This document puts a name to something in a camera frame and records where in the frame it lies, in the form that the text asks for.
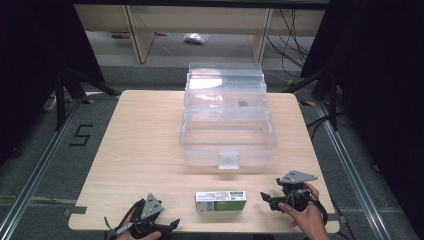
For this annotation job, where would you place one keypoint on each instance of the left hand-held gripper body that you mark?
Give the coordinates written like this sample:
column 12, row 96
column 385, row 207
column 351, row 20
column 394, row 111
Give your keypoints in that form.
column 150, row 207

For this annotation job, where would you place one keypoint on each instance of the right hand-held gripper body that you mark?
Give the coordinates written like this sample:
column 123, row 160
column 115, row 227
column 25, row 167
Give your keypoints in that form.
column 296, row 191

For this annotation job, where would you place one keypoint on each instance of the green and white carton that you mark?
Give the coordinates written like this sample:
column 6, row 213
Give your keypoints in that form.
column 221, row 201

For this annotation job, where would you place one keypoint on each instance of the clear plastic storage box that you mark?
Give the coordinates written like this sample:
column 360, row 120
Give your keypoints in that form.
column 230, row 136

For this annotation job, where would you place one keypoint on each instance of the person's left hand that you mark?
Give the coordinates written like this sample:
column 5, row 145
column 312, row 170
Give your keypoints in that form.
column 146, row 236

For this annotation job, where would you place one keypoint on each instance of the person's right hand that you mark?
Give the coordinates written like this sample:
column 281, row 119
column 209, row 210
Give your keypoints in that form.
column 308, row 220

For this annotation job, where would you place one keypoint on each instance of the black metal stand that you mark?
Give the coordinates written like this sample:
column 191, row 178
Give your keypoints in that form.
column 61, row 96
column 331, row 96

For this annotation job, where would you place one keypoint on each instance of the black curtain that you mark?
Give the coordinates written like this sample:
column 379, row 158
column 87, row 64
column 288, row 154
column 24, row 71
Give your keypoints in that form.
column 383, row 83
column 36, row 50

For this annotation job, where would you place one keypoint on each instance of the small silver object on shelf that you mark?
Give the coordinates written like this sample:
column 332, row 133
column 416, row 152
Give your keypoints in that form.
column 196, row 38

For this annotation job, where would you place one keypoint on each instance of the metal floor rail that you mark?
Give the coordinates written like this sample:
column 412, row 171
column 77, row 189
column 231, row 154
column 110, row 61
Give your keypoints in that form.
column 353, row 173
column 36, row 166

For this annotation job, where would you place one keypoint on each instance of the light wooden shelf frame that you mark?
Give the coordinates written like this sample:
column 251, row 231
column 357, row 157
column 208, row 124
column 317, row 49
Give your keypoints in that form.
column 143, row 30

